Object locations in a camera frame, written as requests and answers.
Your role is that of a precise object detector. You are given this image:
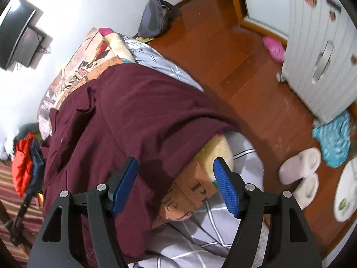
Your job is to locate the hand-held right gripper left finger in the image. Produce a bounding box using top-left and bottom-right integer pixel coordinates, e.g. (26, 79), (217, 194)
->
(26, 156), (139, 268)

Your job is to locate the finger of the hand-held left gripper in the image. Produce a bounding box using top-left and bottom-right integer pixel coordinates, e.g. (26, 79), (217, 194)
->
(8, 191), (35, 246)

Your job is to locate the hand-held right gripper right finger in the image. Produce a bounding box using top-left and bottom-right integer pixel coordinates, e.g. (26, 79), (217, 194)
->
(213, 157), (324, 268)

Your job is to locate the maroon garment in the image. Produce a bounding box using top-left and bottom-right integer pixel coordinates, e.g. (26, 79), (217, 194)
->
(40, 64), (247, 264)

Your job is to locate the striped red curtain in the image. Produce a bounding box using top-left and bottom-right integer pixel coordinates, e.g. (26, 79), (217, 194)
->
(0, 160), (44, 257)

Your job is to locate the pale yellow pillow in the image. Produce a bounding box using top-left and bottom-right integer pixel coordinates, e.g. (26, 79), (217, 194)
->
(194, 134), (233, 185)

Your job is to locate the white checked bed sheet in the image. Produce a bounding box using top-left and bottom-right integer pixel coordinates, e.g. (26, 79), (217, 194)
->
(127, 131), (265, 268)

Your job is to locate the orange garment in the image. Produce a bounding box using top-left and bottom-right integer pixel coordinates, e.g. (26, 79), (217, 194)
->
(12, 133), (38, 197)

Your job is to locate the navy garment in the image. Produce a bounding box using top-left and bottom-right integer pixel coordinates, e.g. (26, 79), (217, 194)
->
(29, 138), (48, 193)

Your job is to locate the teal patterned cloth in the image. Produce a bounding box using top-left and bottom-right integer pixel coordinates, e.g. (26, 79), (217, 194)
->
(312, 109), (352, 169)

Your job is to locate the white round stool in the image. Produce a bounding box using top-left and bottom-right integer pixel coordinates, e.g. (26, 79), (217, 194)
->
(333, 156), (357, 224)

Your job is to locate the printed beige blanket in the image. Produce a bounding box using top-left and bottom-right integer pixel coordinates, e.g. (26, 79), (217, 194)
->
(37, 28), (134, 138)

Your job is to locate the grey patterned quilt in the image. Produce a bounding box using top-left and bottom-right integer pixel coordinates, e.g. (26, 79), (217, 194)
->
(123, 36), (204, 91)

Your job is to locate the pink slipper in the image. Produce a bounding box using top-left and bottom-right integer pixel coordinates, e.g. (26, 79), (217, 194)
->
(264, 36), (286, 63)

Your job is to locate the white cabinet with stickers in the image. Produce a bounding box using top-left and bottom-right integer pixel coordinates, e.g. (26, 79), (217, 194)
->
(276, 0), (357, 125)

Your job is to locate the grey backpack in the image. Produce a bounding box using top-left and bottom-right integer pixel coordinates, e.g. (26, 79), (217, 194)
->
(138, 0), (182, 37)

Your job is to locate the white door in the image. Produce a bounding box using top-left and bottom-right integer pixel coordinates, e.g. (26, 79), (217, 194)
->
(238, 0), (292, 35)

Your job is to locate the grey wall box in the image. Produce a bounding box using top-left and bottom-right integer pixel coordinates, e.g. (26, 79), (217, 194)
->
(21, 8), (53, 68)

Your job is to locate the black wall television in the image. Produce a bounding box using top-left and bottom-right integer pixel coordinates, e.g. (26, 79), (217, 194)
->
(0, 0), (38, 71)

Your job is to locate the wooden door frame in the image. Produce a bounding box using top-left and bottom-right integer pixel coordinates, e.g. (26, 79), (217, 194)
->
(206, 0), (289, 46)

